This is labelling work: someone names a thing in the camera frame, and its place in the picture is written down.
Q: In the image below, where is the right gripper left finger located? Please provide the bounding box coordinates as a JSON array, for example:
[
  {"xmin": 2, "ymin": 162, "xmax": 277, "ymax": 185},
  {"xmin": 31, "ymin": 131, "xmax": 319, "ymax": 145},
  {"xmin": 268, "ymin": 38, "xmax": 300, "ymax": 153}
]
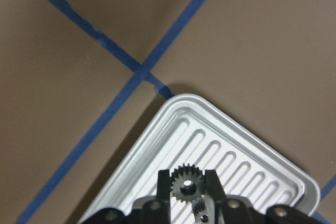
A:
[{"xmin": 156, "ymin": 169, "xmax": 171, "ymax": 223}]

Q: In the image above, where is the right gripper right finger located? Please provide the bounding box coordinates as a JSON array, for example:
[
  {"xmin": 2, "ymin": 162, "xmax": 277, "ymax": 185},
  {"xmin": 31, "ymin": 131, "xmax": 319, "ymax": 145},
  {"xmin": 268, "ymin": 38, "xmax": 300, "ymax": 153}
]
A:
[{"xmin": 204, "ymin": 170, "xmax": 226, "ymax": 223}]

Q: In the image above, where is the black bearing gear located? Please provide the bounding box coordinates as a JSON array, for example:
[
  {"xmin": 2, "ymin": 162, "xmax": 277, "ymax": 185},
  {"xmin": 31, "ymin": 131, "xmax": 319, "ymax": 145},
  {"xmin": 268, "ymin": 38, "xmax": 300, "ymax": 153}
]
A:
[{"xmin": 171, "ymin": 164, "xmax": 205, "ymax": 203}]

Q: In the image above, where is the silver metal tray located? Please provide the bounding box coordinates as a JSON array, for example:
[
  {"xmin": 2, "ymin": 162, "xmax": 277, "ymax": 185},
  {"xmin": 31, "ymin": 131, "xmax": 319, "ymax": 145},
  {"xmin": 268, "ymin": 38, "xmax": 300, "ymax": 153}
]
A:
[{"xmin": 81, "ymin": 94, "xmax": 321, "ymax": 221}]

